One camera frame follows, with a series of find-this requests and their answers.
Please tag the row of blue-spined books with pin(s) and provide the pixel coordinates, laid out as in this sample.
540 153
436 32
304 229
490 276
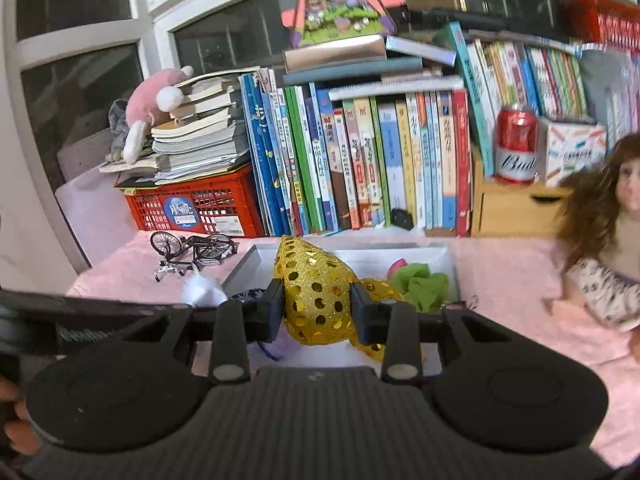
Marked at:
620 95

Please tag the red drink can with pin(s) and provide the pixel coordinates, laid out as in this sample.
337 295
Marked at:
515 135

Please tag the small black object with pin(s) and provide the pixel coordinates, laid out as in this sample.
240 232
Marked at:
401 219

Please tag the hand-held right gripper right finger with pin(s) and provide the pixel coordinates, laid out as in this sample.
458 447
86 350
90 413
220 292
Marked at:
362 310

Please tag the stack of worn paperback books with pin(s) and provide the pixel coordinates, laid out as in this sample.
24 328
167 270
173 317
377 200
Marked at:
200 145

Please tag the gold sequined cloth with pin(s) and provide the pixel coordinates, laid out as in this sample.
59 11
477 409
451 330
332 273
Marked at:
315 285

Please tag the pink fluffy blanket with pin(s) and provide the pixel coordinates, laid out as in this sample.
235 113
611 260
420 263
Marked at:
500 270

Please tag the white colourfully printed box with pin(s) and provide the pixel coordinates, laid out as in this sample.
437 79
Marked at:
570 150

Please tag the spiral-bound notebook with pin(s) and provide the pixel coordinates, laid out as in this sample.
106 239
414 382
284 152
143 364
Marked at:
400 87

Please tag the bright pink soft cloth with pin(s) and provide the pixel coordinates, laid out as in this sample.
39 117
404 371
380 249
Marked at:
398 265

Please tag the dark teal flat notebook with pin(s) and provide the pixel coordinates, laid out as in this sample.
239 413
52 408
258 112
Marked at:
350 67

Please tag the white window frame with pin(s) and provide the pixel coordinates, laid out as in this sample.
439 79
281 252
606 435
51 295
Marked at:
142 20

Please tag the pink plush toy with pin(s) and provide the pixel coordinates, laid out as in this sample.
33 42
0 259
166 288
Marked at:
150 100

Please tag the white fluffy ball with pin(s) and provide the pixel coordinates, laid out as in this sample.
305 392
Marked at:
202 290

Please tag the triangular pink toy house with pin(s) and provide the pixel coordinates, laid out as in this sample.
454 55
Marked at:
335 5

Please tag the white flat book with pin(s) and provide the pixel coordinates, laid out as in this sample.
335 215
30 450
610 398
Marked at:
420 50

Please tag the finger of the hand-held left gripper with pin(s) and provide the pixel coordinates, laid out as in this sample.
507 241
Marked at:
125 308

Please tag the white shallow tray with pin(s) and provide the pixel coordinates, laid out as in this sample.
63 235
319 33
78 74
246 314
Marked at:
415 255

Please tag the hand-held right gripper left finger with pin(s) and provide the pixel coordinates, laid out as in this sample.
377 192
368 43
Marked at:
272 307

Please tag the grey storage box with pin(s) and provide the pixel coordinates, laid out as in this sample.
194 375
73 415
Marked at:
85 152

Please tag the silver rectangular box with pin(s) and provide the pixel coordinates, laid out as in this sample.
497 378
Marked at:
335 55

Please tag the row of tall picture books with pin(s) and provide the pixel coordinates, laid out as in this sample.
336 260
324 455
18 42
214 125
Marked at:
350 170

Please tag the red plastic basket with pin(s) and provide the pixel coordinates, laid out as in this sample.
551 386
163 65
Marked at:
600 20

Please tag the red plastic crate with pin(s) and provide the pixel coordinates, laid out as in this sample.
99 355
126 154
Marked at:
220 200

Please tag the black model bicycle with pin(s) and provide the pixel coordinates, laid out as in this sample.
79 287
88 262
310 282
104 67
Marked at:
200 250

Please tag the brown-haired doll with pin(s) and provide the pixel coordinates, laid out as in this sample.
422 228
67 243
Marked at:
600 280

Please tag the translucent white plastic box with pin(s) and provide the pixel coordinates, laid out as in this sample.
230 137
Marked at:
95 220

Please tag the long black case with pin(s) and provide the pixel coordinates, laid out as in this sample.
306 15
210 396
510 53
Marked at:
475 17

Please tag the green soft cloth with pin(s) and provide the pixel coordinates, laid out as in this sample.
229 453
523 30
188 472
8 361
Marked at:
422 285

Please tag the small wooden drawer box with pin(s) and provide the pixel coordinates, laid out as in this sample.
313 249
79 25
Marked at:
510 210

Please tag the grey plush toy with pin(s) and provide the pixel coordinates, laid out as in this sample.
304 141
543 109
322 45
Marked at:
117 130

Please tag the person's left hand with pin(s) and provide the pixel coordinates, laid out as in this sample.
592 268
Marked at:
20 435

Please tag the row of thin colourful books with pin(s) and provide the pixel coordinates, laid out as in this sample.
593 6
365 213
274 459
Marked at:
525 75

